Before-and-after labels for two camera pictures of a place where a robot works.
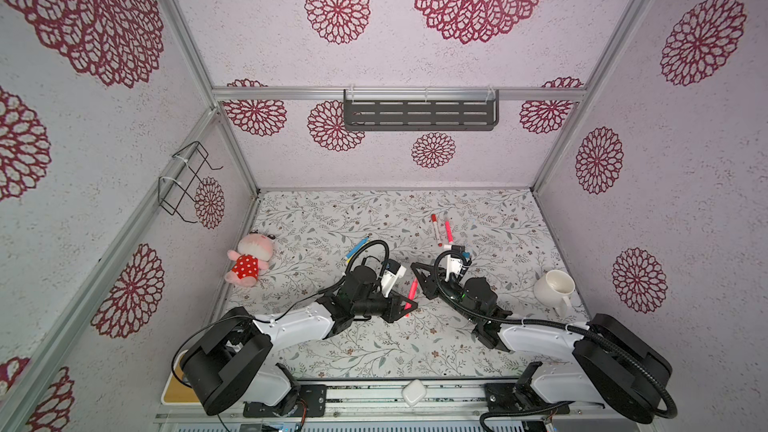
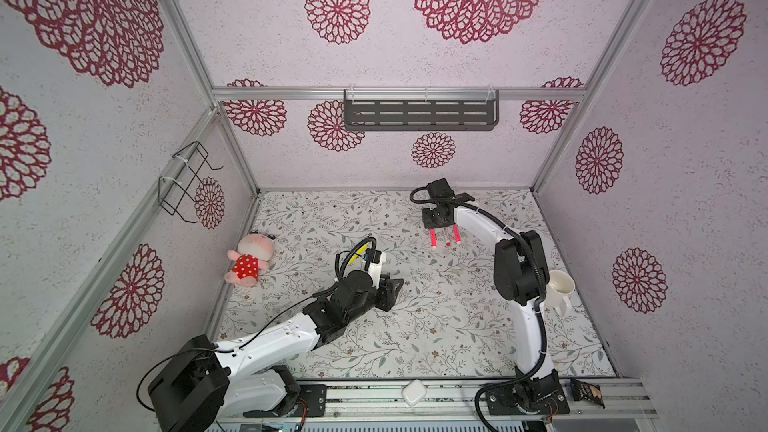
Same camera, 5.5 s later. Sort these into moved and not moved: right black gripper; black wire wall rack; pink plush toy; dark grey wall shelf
Moved: right black gripper
Not moved: black wire wall rack; dark grey wall shelf; pink plush toy
